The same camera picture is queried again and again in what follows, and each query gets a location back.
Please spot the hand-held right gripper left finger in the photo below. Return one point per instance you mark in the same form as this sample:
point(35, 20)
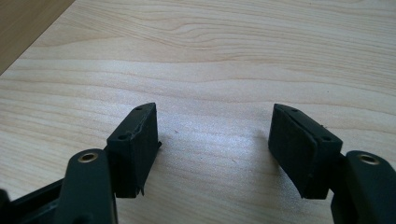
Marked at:
point(134, 155)

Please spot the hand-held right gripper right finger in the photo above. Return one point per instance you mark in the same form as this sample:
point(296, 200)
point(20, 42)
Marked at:
point(299, 155)

